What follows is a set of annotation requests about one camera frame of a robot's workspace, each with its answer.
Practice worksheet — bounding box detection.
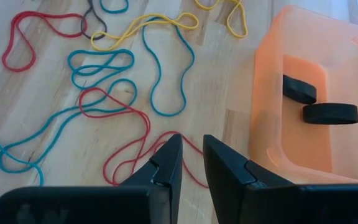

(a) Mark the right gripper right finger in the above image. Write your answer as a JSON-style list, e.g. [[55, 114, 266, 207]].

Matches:
[[203, 134, 358, 224]]

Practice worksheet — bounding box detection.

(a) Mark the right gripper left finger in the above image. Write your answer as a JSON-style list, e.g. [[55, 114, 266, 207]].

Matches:
[[0, 133, 183, 224]]

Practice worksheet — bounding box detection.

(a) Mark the thick black rubber band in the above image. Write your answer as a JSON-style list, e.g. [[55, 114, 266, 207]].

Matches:
[[282, 73, 318, 106], [302, 103, 358, 126]]

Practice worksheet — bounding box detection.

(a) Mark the yellow rubber band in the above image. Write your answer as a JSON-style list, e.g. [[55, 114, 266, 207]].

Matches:
[[89, 12, 200, 52], [194, 0, 249, 39]]

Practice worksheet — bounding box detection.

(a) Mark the red rubber band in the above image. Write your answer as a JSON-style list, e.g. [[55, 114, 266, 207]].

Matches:
[[78, 87, 210, 189], [1, 10, 88, 73]]

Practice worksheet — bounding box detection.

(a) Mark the long teal rubber band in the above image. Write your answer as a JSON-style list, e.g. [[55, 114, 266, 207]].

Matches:
[[0, 78, 138, 205]]

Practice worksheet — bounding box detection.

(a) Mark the dark grey rubber band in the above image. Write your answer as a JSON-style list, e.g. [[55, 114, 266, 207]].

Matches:
[[80, 0, 108, 41]]

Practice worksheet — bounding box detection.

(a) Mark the orange translucent plastic bin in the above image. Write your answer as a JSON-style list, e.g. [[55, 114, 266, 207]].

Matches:
[[249, 4, 358, 184]]

